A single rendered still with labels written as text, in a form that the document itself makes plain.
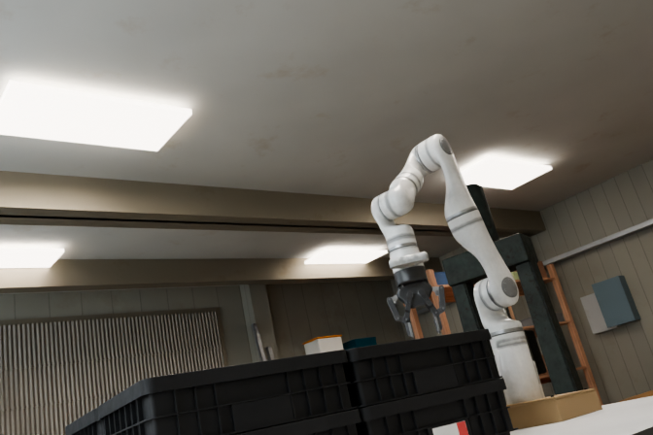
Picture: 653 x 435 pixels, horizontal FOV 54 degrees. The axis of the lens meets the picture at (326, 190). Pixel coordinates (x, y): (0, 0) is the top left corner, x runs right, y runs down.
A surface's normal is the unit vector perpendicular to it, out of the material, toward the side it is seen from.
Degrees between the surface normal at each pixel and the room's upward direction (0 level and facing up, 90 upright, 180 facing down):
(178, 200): 90
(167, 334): 90
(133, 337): 90
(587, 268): 90
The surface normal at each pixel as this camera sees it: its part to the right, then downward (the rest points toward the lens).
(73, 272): 0.60, -0.40
